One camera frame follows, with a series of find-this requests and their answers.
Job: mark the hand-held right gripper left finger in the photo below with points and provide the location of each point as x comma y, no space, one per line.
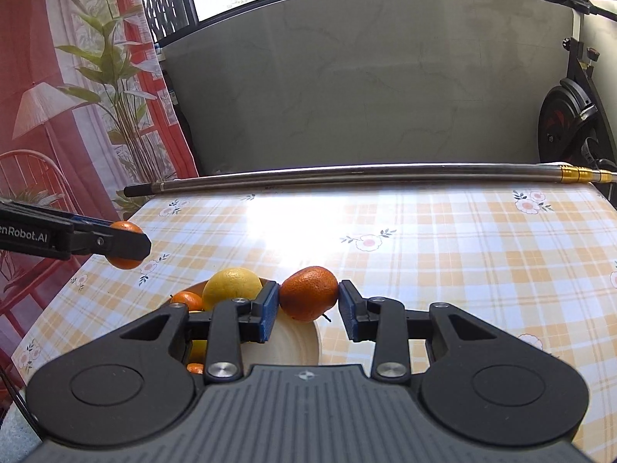
270,313

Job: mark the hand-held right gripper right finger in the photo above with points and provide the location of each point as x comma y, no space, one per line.
348,311

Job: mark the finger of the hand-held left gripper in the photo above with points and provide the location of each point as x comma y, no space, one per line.
91,223
120,246

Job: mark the orange mandarin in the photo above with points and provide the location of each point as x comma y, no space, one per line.
126,228
195,369
308,294
190,300

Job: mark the cream round plate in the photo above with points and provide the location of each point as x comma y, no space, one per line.
289,342

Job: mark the large yellow lemon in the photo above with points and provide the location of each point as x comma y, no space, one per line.
231,289

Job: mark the long metal pole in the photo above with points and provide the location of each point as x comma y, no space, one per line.
337,173

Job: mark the printed red curtain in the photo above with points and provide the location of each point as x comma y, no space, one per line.
48,58

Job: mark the black framed window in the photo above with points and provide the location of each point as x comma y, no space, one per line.
164,0

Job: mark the black exercise bike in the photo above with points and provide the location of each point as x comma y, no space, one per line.
559,120

